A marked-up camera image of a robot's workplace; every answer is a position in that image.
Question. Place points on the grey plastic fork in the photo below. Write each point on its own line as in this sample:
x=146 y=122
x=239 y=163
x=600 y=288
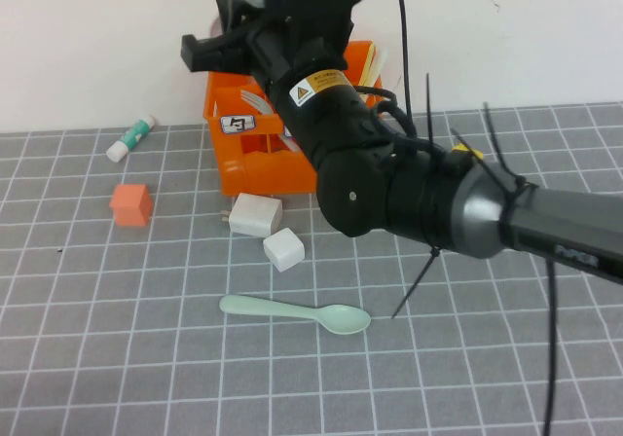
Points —
x=258 y=102

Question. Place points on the orange plastic cutlery holder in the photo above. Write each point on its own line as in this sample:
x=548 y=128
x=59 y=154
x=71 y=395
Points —
x=233 y=168

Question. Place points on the white foam cube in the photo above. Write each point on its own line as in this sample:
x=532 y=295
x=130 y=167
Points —
x=284 y=251

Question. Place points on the grey checked tablecloth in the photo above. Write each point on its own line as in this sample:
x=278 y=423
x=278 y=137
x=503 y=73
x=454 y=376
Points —
x=146 y=358

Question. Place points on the mint green plastic spoon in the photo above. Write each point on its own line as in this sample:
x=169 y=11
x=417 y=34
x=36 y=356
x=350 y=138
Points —
x=340 y=319

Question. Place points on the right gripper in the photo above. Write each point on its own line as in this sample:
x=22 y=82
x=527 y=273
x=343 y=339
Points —
x=302 y=42

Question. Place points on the yellow plastic knife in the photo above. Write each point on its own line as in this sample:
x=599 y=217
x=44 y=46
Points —
x=371 y=66

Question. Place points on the salmon orange foam cube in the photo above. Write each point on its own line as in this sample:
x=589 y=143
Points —
x=130 y=207

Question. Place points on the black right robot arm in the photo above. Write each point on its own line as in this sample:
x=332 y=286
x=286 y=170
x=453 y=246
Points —
x=414 y=202

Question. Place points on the white green glue stick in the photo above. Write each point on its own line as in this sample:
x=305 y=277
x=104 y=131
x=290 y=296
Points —
x=129 y=139

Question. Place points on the black zip tie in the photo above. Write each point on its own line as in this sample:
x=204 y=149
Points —
x=418 y=280
x=499 y=149
x=430 y=115

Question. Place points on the white power adapter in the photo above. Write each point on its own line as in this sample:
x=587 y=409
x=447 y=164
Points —
x=255 y=214

